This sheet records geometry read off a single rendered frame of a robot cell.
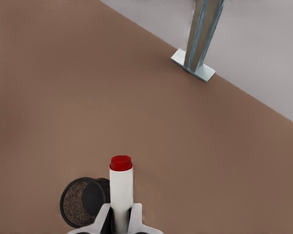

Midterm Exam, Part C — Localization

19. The black mesh pen holder cup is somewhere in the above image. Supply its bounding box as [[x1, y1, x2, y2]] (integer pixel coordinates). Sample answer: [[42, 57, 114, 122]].
[[60, 177, 111, 229]]

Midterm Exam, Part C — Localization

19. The white marker with red cap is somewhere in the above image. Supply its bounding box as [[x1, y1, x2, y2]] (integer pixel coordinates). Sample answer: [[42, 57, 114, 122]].
[[109, 154, 134, 234]]

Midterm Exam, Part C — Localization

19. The silver frame post with foot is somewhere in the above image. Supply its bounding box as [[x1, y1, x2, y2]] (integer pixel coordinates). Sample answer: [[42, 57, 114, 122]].
[[170, 0, 216, 83]]

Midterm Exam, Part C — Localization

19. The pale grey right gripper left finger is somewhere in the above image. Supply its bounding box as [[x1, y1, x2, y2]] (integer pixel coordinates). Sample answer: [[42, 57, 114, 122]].
[[68, 203, 113, 234]]

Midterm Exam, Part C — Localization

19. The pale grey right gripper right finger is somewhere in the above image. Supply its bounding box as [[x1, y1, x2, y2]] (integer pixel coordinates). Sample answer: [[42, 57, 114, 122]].
[[126, 202, 165, 234]]

